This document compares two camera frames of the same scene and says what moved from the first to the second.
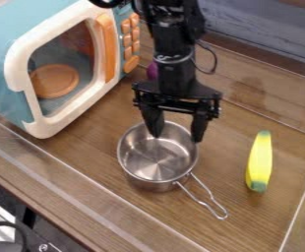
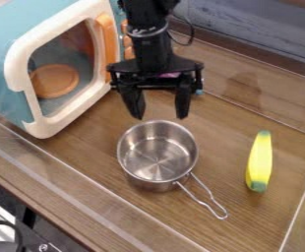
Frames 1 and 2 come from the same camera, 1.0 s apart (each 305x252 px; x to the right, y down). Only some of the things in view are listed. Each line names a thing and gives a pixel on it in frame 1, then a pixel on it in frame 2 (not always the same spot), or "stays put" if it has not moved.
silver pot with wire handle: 157,163 stays put
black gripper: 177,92 → 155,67
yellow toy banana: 260,161 stays put
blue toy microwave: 55,57 stays put
